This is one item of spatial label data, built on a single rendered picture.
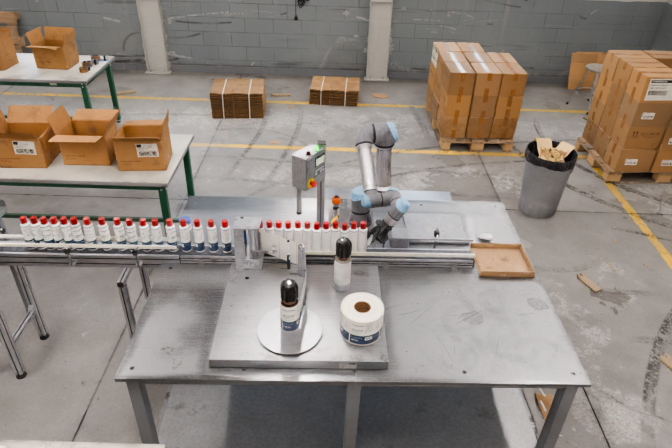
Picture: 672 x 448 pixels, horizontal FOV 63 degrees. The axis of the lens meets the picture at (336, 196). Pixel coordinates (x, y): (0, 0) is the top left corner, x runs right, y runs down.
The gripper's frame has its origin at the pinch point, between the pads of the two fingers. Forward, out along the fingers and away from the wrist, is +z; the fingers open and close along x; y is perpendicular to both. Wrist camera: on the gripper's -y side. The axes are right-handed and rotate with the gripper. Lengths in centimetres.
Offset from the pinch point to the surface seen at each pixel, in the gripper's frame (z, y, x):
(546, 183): -38, -166, 174
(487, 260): -26, -1, 65
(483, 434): 32, 68, 89
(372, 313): -6, 63, -6
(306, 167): -26, 1, -55
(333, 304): 14.7, 42.3, -14.2
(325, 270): 16.7, 16.2, -17.9
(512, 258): -33, -3, 78
